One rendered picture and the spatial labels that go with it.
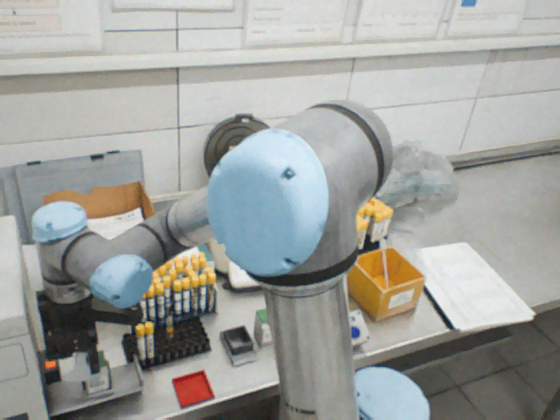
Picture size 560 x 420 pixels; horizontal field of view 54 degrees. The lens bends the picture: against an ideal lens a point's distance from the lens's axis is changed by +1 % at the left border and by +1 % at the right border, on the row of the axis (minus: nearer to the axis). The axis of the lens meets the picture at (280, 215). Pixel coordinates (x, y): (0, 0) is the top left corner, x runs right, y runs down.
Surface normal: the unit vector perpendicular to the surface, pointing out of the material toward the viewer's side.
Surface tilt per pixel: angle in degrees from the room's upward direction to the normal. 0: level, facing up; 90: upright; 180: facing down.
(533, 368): 0
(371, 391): 8
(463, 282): 0
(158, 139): 90
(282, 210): 83
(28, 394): 90
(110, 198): 87
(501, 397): 0
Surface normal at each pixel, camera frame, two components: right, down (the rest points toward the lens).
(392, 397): 0.22, -0.85
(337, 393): 0.44, 0.33
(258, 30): 0.40, 0.58
